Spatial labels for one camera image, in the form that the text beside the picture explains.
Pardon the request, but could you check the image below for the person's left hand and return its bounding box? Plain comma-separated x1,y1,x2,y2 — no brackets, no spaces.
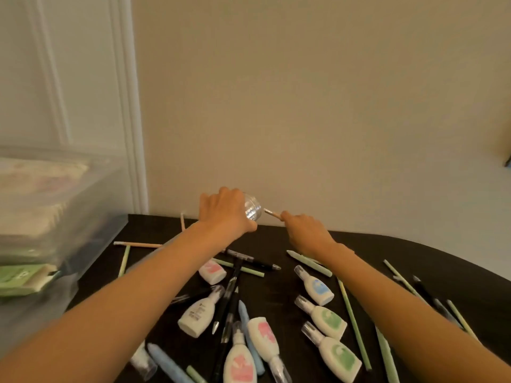
198,186,259,242

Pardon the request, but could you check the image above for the person's right hand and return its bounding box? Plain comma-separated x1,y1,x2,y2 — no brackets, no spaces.
281,211,336,262

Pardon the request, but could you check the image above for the clear tube of green pens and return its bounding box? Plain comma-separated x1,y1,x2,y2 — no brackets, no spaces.
123,193,263,274

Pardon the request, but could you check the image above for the white blue correction tape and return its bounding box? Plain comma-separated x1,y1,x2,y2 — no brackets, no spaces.
294,265,335,307

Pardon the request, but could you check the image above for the black pen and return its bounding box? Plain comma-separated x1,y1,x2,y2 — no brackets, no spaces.
412,276,464,328
211,287,240,383
211,259,243,336
225,249,282,272
171,289,212,306

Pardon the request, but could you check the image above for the white pink correction tape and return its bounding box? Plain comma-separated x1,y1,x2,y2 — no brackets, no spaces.
247,317,293,383
222,321,258,383
198,259,227,286

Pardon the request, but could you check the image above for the white green correction tape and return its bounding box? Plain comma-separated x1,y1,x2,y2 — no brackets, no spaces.
301,321,363,383
294,295,348,342

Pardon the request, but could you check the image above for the cluster of pencils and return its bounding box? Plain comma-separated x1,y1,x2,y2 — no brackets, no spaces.
211,257,480,372

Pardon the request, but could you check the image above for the white printed correction tape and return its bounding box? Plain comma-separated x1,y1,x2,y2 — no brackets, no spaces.
177,285,226,339

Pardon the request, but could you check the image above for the clear plastic storage bin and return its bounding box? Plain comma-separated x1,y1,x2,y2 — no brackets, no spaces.
0,146,135,272

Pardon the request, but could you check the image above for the green pencil box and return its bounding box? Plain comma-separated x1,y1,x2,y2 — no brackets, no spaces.
0,263,61,298

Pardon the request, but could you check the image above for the person's right forearm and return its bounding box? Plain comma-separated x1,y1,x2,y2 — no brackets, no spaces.
325,243,511,383

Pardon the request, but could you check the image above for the person's left forearm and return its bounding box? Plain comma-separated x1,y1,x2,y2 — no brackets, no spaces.
0,223,228,383

